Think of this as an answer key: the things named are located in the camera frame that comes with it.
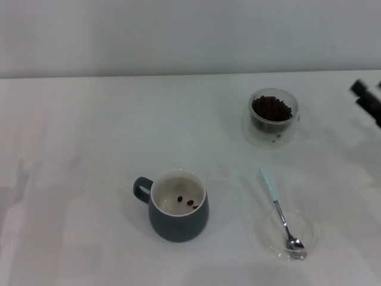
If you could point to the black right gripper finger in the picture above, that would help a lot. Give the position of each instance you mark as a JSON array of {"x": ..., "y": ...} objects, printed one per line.
[
  {"x": 370, "y": 108},
  {"x": 359, "y": 87}
]

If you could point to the dark mug with white interior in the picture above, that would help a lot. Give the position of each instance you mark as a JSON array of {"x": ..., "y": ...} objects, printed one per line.
[{"x": 178, "y": 226}]

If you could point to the clear double-walled glass cup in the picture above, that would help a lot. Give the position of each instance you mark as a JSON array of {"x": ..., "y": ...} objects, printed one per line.
[{"x": 293, "y": 102}]

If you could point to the clear glass saucer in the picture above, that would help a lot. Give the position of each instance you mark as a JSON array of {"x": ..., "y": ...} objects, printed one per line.
[{"x": 311, "y": 235}]

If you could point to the coffee beans pile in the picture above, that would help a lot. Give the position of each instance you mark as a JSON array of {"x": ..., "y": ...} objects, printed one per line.
[{"x": 272, "y": 108}]

